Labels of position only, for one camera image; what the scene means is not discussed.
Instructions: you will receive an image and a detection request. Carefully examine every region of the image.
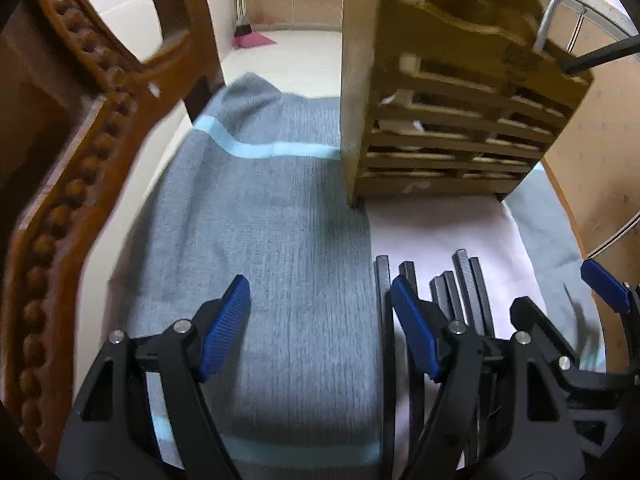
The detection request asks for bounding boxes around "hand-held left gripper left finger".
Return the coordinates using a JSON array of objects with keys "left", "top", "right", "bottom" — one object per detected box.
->
[{"left": 55, "top": 274, "right": 252, "bottom": 480}]

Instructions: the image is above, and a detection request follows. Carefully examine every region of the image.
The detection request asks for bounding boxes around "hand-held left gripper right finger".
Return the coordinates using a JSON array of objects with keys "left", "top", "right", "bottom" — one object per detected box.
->
[{"left": 390, "top": 274, "right": 589, "bottom": 480}]

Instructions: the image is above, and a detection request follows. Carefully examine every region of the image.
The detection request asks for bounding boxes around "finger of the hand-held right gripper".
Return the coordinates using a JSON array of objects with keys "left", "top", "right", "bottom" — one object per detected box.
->
[
  {"left": 580, "top": 259, "right": 640, "bottom": 333},
  {"left": 510, "top": 296, "right": 580, "bottom": 372}
]

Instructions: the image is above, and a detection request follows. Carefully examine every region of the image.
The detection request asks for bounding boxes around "bundle of black chopsticks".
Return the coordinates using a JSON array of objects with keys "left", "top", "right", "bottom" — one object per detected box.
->
[{"left": 375, "top": 250, "right": 499, "bottom": 480}]

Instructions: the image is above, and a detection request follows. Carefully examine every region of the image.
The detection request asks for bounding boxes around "wooden slatted utensil holder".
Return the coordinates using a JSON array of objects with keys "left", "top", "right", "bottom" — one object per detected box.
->
[{"left": 340, "top": 0, "right": 596, "bottom": 209}]

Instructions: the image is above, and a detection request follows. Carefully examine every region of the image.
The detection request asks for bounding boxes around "grey striped towel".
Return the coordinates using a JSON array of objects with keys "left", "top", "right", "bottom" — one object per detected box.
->
[{"left": 107, "top": 72, "right": 608, "bottom": 468}]

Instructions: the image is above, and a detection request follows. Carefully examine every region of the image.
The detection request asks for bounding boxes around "carved wooden chair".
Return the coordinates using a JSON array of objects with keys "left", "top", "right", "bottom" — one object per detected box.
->
[{"left": 0, "top": 0, "right": 588, "bottom": 471}]

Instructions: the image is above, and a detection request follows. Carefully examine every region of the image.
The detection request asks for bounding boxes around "pink broom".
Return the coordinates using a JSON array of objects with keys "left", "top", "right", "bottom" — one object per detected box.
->
[{"left": 232, "top": 0, "right": 279, "bottom": 50}]

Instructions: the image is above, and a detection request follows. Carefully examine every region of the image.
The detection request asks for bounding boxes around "black utensil handle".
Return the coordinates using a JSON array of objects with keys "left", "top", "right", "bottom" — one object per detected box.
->
[{"left": 560, "top": 35, "right": 640, "bottom": 75}]

